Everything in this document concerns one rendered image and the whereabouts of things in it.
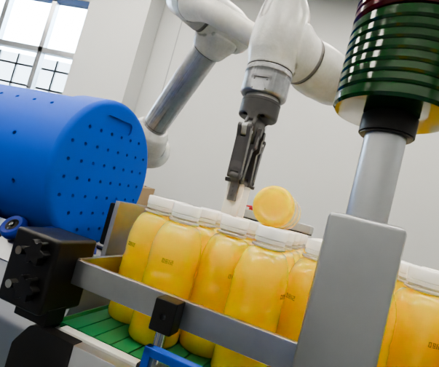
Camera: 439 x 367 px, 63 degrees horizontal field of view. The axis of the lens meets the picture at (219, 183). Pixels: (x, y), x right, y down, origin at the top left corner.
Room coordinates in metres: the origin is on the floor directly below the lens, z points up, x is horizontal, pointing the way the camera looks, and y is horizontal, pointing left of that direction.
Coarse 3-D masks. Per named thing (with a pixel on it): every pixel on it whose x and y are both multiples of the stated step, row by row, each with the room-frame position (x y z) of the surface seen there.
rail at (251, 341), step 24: (96, 288) 0.43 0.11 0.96; (120, 288) 0.42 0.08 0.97; (144, 288) 0.41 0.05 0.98; (144, 312) 0.41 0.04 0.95; (192, 312) 0.39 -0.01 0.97; (216, 312) 0.38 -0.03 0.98; (216, 336) 0.37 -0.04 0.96; (240, 336) 0.37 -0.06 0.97; (264, 336) 0.36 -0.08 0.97; (264, 360) 0.36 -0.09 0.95; (288, 360) 0.35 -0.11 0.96
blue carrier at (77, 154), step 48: (0, 96) 0.65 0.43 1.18; (48, 96) 0.64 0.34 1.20; (0, 144) 0.60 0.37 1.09; (48, 144) 0.56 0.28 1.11; (96, 144) 0.64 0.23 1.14; (144, 144) 0.78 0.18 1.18; (0, 192) 0.62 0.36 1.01; (48, 192) 0.57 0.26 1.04; (96, 192) 0.68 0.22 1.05; (96, 240) 0.71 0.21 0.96
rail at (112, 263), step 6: (84, 258) 0.46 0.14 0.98; (90, 258) 0.47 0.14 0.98; (96, 258) 0.48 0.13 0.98; (102, 258) 0.49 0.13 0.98; (108, 258) 0.50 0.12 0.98; (114, 258) 0.52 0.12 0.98; (120, 258) 0.53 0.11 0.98; (96, 264) 0.48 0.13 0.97; (102, 264) 0.49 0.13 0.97; (108, 264) 0.51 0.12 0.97; (114, 264) 0.52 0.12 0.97; (114, 270) 0.52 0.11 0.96
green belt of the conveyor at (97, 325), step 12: (84, 312) 0.50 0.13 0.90; (96, 312) 0.51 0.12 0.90; (60, 324) 0.45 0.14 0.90; (72, 324) 0.45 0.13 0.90; (84, 324) 0.46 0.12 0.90; (96, 324) 0.47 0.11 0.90; (108, 324) 0.48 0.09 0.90; (120, 324) 0.49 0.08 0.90; (96, 336) 0.44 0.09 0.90; (108, 336) 0.45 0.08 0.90; (120, 336) 0.45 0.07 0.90; (120, 348) 0.42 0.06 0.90; (132, 348) 0.43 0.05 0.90; (168, 348) 0.46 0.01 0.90; (180, 348) 0.47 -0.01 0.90; (192, 360) 0.44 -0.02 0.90; (204, 360) 0.45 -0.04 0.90
